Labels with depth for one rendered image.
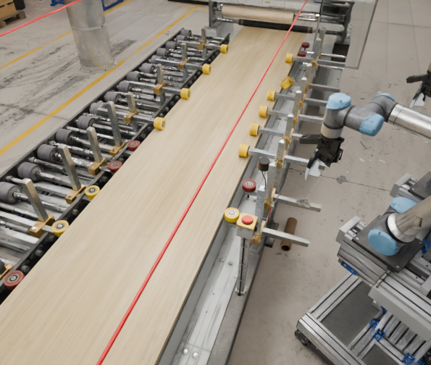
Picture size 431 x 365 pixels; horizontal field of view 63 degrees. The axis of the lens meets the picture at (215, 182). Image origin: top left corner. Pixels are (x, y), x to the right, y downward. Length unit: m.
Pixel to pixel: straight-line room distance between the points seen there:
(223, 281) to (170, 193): 0.56
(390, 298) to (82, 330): 1.24
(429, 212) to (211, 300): 1.08
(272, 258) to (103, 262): 1.48
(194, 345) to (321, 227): 1.70
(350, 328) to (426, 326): 0.81
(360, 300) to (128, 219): 1.54
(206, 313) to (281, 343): 0.78
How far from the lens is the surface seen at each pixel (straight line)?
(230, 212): 1.84
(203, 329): 1.81
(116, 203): 1.98
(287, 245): 2.81
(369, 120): 1.27
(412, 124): 1.36
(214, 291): 1.90
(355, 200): 3.44
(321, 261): 2.88
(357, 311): 2.48
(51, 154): 2.60
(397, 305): 1.66
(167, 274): 1.64
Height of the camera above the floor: 2.26
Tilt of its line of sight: 42 degrees down
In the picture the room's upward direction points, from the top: straight up
